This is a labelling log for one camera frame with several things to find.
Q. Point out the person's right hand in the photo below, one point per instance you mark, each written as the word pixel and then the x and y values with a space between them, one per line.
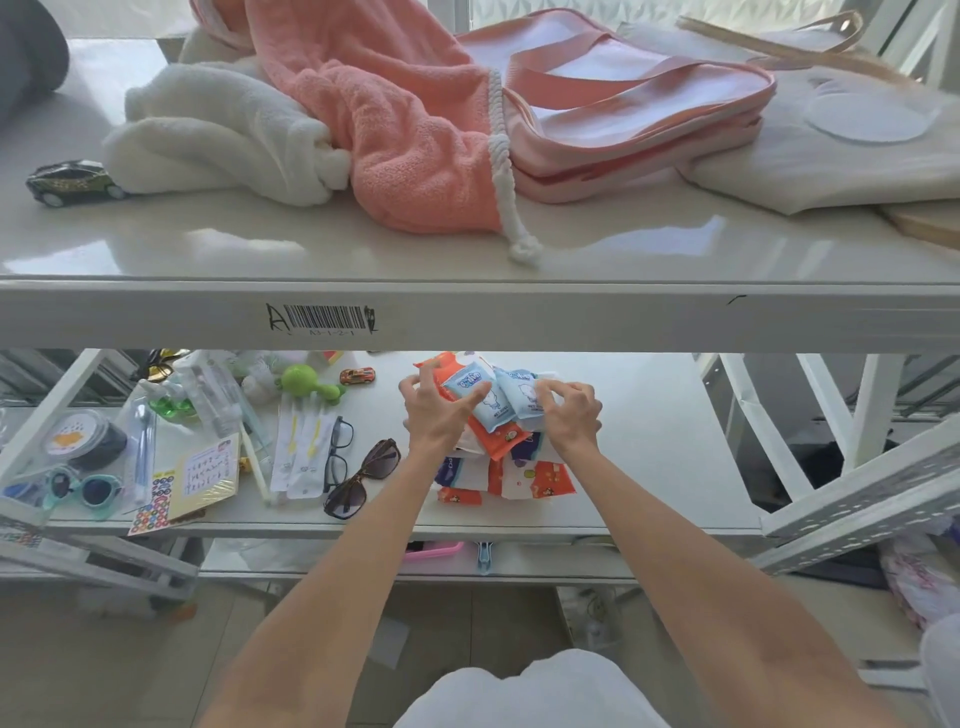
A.
pixel 574 424

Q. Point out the person's left hand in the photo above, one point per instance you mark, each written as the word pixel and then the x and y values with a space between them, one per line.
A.
pixel 431 416

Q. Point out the person's left thumb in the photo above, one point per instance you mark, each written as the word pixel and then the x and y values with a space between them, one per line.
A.
pixel 476 399

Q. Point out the person's right thumb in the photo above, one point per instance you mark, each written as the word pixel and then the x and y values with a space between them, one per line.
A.
pixel 545 395

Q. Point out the blue tissue packet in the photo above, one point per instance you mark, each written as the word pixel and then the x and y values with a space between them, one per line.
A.
pixel 487 409
pixel 521 394

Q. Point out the person's right forearm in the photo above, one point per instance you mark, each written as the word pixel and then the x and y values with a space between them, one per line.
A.
pixel 697 585

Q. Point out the person's left forearm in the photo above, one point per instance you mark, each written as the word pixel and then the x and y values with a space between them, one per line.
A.
pixel 330 592

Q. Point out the pile of orange and white packs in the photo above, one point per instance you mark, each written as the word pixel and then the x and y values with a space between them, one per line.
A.
pixel 525 472

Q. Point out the white metal shelf rack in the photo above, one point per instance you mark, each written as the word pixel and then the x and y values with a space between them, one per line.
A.
pixel 525 315

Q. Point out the orange toy car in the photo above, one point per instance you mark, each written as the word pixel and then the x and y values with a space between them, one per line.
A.
pixel 357 376

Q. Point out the brown sunglasses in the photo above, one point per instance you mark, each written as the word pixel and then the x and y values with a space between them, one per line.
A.
pixel 360 480

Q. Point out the black-rimmed eyeglasses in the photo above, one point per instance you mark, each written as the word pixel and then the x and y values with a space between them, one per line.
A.
pixel 341 450

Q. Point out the blue clip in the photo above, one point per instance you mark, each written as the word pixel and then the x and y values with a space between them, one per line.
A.
pixel 484 556

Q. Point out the pink case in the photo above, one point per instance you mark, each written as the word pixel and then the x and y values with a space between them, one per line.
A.
pixel 435 551

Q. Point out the barcode label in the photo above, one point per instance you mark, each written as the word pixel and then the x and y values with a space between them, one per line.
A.
pixel 326 317

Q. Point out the green plastic toy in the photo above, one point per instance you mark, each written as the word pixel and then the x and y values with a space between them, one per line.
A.
pixel 304 381

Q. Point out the white packaged utensil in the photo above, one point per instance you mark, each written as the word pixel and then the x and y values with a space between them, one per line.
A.
pixel 283 442
pixel 311 457

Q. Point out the clear plastic bag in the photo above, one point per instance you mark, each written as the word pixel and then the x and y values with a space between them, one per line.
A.
pixel 589 619

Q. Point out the white thin stick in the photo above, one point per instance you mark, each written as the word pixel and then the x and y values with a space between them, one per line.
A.
pixel 255 465

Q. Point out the clear plastic bottle set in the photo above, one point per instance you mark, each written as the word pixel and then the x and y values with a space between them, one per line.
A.
pixel 206 390

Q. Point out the yellow printed card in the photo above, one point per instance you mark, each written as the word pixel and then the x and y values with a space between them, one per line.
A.
pixel 206 472

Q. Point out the pink towel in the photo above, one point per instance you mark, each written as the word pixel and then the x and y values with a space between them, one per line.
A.
pixel 405 127

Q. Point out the pink tote bag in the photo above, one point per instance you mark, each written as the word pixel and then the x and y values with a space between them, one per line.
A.
pixel 637 112

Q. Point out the person's white clothing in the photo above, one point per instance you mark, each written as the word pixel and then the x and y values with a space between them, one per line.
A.
pixel 532 694

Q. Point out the green plastic clip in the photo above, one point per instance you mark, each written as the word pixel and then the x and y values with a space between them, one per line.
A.
pixel 171 409

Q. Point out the toothbrush in clear pack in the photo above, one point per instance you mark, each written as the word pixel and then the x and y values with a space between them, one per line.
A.
pixel 142 454

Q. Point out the colourful sticker sheet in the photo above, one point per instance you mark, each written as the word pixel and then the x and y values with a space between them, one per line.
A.
pixel 154 502

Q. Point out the white fluffy towel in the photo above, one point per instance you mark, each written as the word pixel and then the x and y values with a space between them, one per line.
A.
pixel 217 135

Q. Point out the round black tin clear lid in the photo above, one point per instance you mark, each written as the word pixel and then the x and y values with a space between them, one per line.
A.
pixel 82 442

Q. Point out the teal child sunglasses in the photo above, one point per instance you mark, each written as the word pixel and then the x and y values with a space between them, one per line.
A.
pixel 90 491

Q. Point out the floral fabric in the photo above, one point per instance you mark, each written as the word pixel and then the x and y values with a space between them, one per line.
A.
pixel 919 577

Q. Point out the wooden board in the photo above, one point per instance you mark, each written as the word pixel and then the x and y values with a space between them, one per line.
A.
pixel 926 221

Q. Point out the white round pad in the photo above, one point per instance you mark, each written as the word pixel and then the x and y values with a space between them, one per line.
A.
pixel 866 120

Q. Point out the dark patterned toy car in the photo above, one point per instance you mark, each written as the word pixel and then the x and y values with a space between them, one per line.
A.
pixel 71 182

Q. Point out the grey rounded object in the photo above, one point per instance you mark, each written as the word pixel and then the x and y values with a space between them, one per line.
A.
pixel 26 52

